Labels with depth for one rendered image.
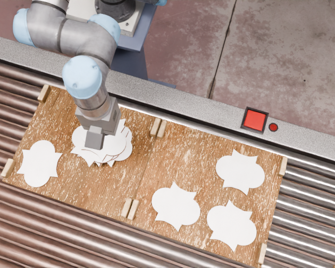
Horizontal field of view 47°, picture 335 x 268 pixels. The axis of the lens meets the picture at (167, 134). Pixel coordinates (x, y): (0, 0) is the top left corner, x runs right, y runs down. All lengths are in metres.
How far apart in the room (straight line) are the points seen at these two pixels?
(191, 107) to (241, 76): 1.15
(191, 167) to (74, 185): 0.37
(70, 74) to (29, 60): 0.69
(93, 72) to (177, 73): 1.65
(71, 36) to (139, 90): 0.53
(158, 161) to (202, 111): 0.23
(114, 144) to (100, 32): 0.44
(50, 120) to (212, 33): 1.50
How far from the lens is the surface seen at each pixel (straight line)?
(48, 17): 0.88
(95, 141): 0.97
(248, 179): 1.20
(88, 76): 0.77
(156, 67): 2.41
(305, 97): 2.45
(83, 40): 0.84
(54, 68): 1.42
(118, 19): 1.46
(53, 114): 1.32
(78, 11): 1.52
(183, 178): 1.19
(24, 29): 0.89
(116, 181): 1.20
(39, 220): 1.26
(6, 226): 1.29
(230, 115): 1.30
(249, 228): 1.18
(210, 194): 1.19
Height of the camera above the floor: 2.10
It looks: 70 degrees down
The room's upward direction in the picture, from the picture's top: 2 degrees counter-clockwise
